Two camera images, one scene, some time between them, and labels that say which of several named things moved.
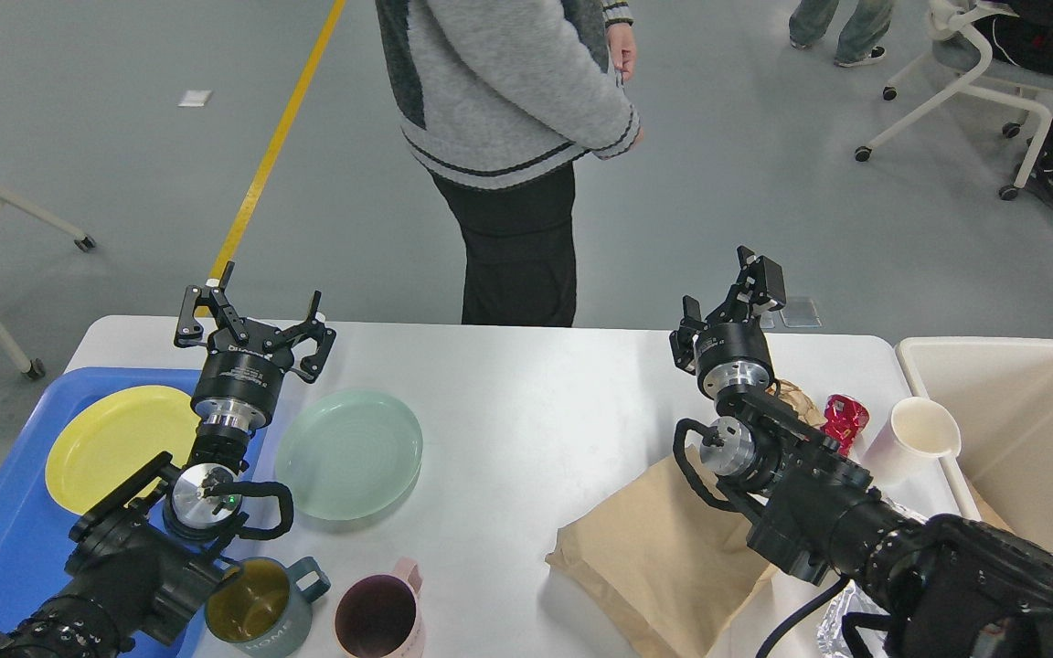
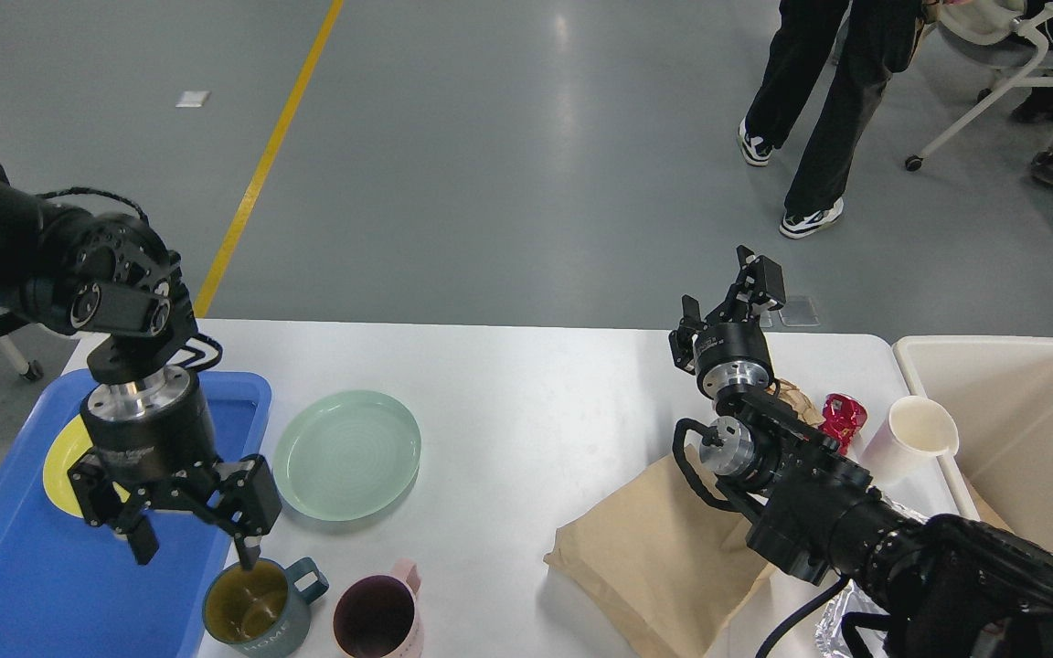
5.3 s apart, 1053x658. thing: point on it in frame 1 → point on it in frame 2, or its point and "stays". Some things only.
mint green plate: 350,455 stays
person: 497,100 → 866,41
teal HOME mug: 261,608 stays
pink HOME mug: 378,615 stays
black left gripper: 241,378 → 141,432
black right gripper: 736,353 stays
